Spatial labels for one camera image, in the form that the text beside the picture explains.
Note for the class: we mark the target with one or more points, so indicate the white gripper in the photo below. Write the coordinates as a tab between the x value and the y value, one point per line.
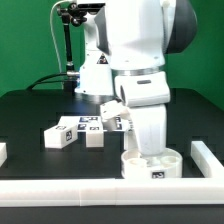
145	97

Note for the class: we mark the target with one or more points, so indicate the white round stool seat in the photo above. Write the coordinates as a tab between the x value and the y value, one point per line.
137	167

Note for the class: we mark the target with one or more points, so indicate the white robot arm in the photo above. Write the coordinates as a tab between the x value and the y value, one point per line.
125	45

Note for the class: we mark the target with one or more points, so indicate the white sheet with markers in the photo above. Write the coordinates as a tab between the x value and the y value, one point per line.
83	121

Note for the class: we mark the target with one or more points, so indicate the white block at left edge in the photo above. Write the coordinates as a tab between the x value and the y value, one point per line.
3	153

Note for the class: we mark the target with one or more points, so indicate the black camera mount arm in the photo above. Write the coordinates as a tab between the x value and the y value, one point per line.
70	15

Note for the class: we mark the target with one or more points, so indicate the white obstacle wall frame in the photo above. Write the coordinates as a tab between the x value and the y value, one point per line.
209	189

